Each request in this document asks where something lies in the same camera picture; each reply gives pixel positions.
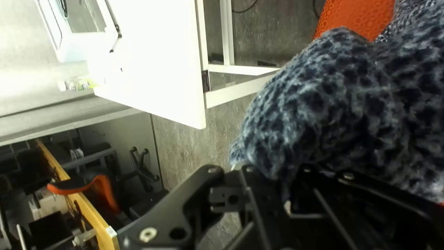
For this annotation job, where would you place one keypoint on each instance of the white desk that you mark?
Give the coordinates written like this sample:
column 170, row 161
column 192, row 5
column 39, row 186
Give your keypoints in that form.
column 156, row 62

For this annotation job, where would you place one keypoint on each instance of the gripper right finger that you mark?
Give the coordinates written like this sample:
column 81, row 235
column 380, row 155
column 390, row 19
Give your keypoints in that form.
column 364, row 215

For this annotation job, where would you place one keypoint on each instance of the orange mesh chair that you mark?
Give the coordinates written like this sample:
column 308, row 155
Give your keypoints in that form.
column 353, row 15

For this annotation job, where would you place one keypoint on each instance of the blue grey knitted blanket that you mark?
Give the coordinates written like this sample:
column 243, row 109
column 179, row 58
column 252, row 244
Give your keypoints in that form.
column 347, row 104

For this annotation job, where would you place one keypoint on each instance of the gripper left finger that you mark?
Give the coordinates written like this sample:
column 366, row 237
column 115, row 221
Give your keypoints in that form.
column 180, row 215

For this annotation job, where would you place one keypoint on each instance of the orange office chair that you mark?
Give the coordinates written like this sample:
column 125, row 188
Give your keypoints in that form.
column 100, row 191

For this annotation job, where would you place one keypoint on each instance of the white box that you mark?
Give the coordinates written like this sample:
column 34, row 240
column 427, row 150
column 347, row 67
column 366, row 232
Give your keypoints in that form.
column 69, row 31

